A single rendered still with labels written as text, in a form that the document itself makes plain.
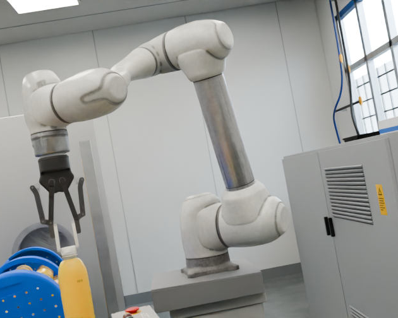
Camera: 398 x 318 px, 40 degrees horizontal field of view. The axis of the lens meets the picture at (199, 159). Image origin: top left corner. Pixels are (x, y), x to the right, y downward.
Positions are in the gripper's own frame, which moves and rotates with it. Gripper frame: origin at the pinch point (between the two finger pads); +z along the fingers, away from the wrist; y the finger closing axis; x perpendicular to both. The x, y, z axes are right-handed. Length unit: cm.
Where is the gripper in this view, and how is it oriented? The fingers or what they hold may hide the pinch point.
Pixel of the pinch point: (66, 236)
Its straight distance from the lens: 141.7
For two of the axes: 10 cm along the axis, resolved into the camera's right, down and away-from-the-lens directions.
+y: -9.6, 1.6, -2.4
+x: 2.3, -0.7, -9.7
